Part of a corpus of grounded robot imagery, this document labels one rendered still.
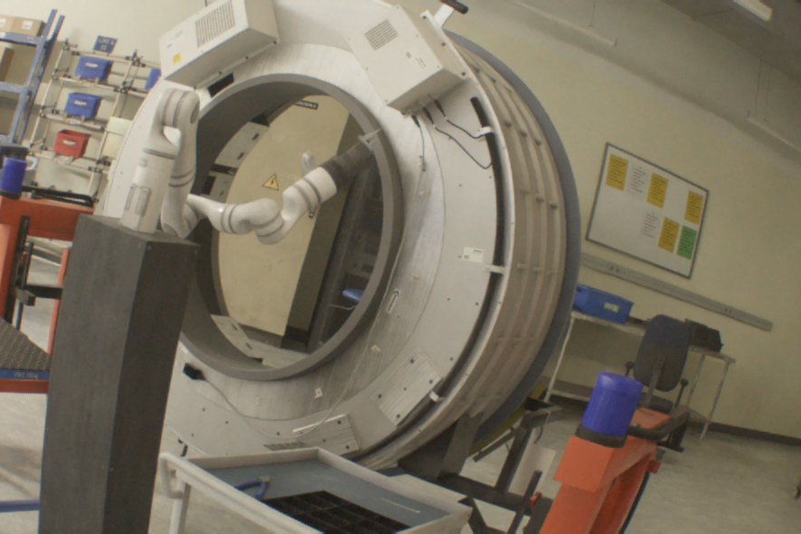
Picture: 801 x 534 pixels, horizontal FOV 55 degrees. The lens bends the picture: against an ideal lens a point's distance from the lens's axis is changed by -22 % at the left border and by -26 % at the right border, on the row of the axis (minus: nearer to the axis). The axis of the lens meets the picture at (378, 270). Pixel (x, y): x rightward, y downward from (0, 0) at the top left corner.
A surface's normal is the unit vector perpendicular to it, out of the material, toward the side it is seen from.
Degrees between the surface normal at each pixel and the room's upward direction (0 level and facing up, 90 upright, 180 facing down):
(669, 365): 97
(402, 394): 90
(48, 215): 90
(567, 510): 90
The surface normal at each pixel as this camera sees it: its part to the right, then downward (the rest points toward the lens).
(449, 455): 0.83, 0.29
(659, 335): -0.37, 0.11
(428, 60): -0.48, -0.07
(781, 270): 0.15, 0.13
